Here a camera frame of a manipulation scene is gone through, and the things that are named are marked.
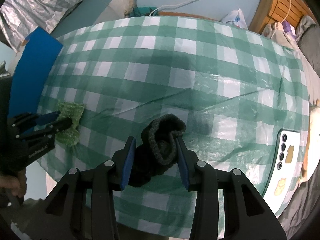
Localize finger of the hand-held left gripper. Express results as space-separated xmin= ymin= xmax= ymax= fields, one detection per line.
xmin=15 ymin=117 xmax=73 ymax=140
xmin=7 ymin=112 xmax=60 ymax=130

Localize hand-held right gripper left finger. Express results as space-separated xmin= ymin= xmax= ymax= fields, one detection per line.
xmin=41 ymin=136 xmax=137 ymax=240

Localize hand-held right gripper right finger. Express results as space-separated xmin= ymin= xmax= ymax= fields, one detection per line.
xmin=175 ymin=136 xmax=287 ymax=240

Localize green fuzzy scrub cloth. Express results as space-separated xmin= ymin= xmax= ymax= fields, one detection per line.
xmin=54 ymin=101 xmax=85 ymax=147

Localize black knitted sock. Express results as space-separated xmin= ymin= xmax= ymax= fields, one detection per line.
xmin=130 ymin=114 xmax=187 ymax=188

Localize blue cardboard box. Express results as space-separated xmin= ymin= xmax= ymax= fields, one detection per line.
xmin=10 ymin=27 xmax=63 ymax=118

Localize person's left hand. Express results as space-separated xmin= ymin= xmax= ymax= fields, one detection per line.
xmin=0 ymin=169 xmax=27 ymax=198

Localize white smartphone with stickers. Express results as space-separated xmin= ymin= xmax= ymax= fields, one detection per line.
xmin=265 ymin=129 xmax=302 ymax=204

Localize green white checked tablecloth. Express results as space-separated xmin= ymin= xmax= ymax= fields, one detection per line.
xmin=37 ymin=15 xmax=310 ymax=240

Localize silver foil sheet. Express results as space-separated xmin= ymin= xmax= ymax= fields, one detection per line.
xmin=0 ymin=0 xmax=110 ymax=53

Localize white plush toy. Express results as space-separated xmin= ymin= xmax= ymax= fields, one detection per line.
xmin=299 ymin=100 xmax=320 ymax=183

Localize teal plastic crate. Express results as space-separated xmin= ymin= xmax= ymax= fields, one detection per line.
xmin=132 ymin=6 xmax=160 ymax=18

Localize white plastic bag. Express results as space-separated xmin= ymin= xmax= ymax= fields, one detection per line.
xmin=221 ymin=8 xmax=249 ymax=30

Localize purple packet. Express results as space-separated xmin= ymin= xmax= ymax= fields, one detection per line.
xmin=282 ymin=21 xmax=297 ymax=34

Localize grey bed blanket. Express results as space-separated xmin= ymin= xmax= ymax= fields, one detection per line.
xmin=260 ymin=15 xmax=320 ymax=240

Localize wooden headboard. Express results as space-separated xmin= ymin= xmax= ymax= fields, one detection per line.
xmin=249 ymin=0 xmax=313 ymax=34

